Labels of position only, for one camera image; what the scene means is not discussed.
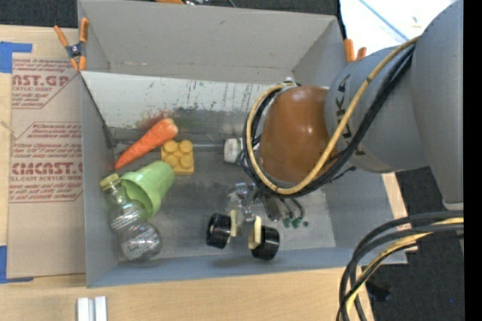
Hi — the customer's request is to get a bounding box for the yellow toy building brick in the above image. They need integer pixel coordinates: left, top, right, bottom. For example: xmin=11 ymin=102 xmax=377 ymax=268
xmin=160 ymin=139 xmax=195 ymax=176

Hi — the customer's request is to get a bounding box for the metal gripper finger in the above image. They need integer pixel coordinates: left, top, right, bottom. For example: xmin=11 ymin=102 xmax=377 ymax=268
xmin=227 ymin=182 xmax=258 ymax=208
xmin=242 ymin=204 xmax=259 ymax=226

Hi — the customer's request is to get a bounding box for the grey metal bin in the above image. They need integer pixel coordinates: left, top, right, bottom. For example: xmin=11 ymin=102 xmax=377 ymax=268
xmin=76 ymin=0 xmax=410 ymax=289

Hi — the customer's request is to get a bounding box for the white plastic bottle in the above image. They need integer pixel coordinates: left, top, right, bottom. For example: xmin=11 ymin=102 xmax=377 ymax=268
xmin=224 ymin=137 xmax=245 ymax=164

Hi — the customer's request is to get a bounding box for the green plastic cup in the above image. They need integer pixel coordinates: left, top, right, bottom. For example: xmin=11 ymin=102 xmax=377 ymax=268
xmin=119 ymin=160 xmax=176 ymax=219

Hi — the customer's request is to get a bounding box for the orange toy carrot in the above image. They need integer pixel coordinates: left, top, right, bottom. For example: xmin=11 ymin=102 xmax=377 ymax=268
xmin=114 ymin=118 xmax=179 ymax=171

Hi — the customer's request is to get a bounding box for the black wheels cream axle toy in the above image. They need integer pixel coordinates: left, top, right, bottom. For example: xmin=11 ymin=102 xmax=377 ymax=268
xmin=205 ymin=210 xmax=281 ymax=261

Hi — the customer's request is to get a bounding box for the brown cardboard board red print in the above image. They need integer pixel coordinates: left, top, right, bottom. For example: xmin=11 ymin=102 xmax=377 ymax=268
xmin=6 ymin=25 xmax=87 ymax=280

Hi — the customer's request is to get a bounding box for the clear plastic bottle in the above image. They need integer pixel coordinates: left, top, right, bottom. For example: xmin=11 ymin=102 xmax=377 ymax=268
xmin=99 ymin=173 xmax=163 ymax=262

